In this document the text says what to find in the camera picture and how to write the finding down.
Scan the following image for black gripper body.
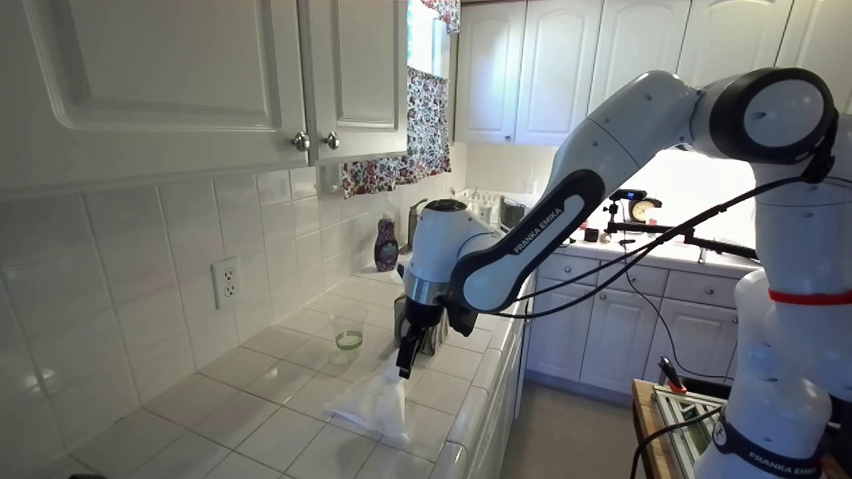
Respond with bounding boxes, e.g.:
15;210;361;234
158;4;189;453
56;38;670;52
394;298;450;352

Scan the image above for white paper napkin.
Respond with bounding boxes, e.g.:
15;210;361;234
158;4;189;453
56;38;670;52
321;358;411;448

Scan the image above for white counter base cabinet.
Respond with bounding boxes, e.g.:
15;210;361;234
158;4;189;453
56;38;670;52
462;291;539;479

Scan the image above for white base cabinet door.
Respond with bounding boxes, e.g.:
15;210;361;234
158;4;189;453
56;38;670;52
642;298;740;385
576;288;659;397
523;276;594;384

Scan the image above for white base cabinet drawer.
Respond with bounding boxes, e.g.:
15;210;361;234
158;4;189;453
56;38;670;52
595;259;670;302
663;268;740;312
537;250;603;288

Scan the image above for narrow white cabinet door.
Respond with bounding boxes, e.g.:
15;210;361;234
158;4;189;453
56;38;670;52
296;0;410;166

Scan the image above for wide white cabinet door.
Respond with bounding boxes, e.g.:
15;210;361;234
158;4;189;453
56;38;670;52
0;0;313;195

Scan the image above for striped tissue box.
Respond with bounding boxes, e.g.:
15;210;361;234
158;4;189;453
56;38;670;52
390;294;454;360

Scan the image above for clear cup green base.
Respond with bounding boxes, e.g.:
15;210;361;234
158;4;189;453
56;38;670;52
330;304;367;354

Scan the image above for dark soap bottle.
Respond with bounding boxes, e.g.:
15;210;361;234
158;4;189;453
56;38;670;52
371;214;402;275

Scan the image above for metal sink faucet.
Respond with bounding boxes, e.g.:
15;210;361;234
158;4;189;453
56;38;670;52
405;198;431;250

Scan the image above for silver toaster oven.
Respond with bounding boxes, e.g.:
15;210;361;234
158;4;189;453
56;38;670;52
497;195;546;234

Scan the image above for wooden cart table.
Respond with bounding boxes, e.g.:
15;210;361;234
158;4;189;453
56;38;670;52
628;378;740;479

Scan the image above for round yellow dial object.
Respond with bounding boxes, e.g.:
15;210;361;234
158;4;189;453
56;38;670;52
628;195;666;227

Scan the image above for green white board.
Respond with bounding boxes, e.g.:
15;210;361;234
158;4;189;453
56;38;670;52
651;384;728;479

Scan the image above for floral curtain valance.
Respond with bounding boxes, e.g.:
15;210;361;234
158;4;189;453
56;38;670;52
417;0;465;38

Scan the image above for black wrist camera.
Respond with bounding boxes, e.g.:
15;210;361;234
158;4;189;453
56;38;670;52
442;298;483;338

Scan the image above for white wall power outlet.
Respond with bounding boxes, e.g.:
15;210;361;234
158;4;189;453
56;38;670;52
206;255;244;315

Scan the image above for thin black hanging cable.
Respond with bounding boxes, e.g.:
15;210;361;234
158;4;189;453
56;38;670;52
618;238;688;384

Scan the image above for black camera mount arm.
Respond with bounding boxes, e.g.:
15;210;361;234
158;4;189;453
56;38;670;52
606;186;762;260

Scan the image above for red handled tool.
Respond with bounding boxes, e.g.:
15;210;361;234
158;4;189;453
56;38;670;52
655;354;688;400

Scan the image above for black base cable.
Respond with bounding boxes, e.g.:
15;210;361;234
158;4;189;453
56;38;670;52
624;405;727;479

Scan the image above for black robot arm cables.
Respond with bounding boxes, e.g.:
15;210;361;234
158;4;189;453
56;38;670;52
495;114;841;322

